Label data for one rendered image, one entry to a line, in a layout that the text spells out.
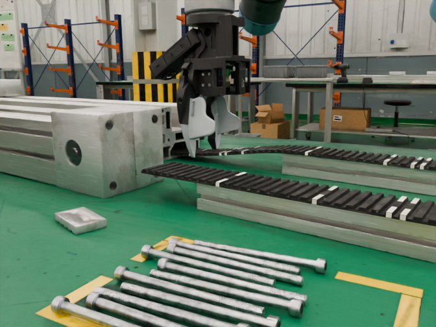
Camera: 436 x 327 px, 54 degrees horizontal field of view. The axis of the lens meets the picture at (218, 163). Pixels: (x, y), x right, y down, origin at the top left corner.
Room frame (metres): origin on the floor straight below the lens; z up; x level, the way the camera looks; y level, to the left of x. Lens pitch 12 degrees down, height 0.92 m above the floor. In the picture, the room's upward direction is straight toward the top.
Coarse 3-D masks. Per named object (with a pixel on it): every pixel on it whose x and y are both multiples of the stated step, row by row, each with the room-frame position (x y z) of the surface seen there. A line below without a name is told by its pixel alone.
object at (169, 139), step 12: (12, 96) 1.06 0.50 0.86; (24, 96) 1.05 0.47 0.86; (60, 108) 0.82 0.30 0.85; (72, 108) 0.80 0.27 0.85; (168, 108) 0.69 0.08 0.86; (168, 120) 0.69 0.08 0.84; (168, 132) 0.68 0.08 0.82; (180, 132) 0.73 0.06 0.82; (168, 144) 0.68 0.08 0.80; (180, 144) 0.74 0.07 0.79; (168, 156) 0.68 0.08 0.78
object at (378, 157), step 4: (372, 156) 0.52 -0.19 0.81; (376, 156) 0.52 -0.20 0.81; (380, 156) 0.53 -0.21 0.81; (384, 156) 0.52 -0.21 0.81; (388, 156) 0.53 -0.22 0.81; (368, 160) 0.50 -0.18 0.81; (372, 160) 0.51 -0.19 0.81; (376, 160) 0.50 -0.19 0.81; (380, 160) 0.50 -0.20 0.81; (384, 160) 0.51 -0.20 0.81
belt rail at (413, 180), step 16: (288, 160) 0.57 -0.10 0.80; (304, 160) 0.56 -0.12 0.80; (320, 160) 0.54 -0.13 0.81; (336, 160) 0.53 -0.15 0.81; (304, 176) 0.56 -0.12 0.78; (320, 176) 0.54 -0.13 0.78; (336, 176) 0.53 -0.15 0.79; (352, 176) 0.52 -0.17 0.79; (368, 176) 0.51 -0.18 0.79; (384, 176) 0.50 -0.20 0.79; (400, 176) 0.49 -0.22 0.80; (416, 176) 0.48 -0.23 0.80; (432, 176) 0.47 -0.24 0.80; (416, 192) 0.48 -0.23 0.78; (432, 192) 0.47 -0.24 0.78
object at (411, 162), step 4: (412, 156) 0.52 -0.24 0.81; (408, 160) 0.50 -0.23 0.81; (412, 160) 0.50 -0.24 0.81; (416, 160) 0.50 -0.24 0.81; (420, 160) 0.50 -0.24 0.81; (424, 160) 0.51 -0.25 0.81; (400, 164) 0.48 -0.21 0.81; (404, 164) 0.48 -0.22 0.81; (408, 164) 0.49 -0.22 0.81; (412, 164) 0.47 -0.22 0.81; (416, 164) 0.48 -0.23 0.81; (412, 168) 0.47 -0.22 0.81; (416, 168) 0.47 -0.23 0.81
